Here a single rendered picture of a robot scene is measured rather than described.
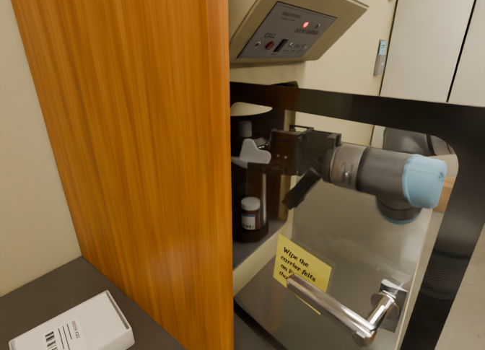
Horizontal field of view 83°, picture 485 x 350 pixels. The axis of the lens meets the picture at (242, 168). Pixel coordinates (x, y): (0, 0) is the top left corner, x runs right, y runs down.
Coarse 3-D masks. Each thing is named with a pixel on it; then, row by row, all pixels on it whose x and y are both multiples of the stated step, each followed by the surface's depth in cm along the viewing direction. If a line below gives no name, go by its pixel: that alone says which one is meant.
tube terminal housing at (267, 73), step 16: (240, 64) 43; (256, 64) 46; (272, 64) 50; (288, 64) 54; (304, 64) 59; (240, 80) 44; (256, 80) 47; (272, 80) 51; (288, 80) 56; (304, 80) 61
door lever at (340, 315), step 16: (288, 288) 29; (304, 288) 27; (320, 304) 26; (336, 304) 25; (384, 304) 26; (336, 320) 25; (352, 320) 24; (368, 320) 24; (352, 336) 23; (368, 336) 23
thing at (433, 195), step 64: (256, 128) 33; (320, 128) 26; (384, 128) 22; (448, 128) 19; (256, 192) 36; (320, 192) 28; (384, 192) 23; (448, 192) 20; (256, 256) 40; (320, 256) 31; (384, 256) 25; (448, 256) 21; (256, 320) 45; (320, 320) 33; (384, 320) 27
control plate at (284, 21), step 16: (272, 16) 33; (288, 16) 35; (304, 16) 38; (320, 16) 41; (256, 32) 34; (272, 32) 37; (288, 32) 39; (304, 32) 42; (320, 32) 46; (256, 48) 38; (272, 48) 41; (288, 48) 44; (304, 48) 48
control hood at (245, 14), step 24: (240, 0) 30; (264, 0) 30; (288, 0) 32; (312, 0) 36; (336, 0) 40; (360, 0) 46; (240, 24) 31; (336, 24) 47; (240, 48) 36; (312, 48) 51
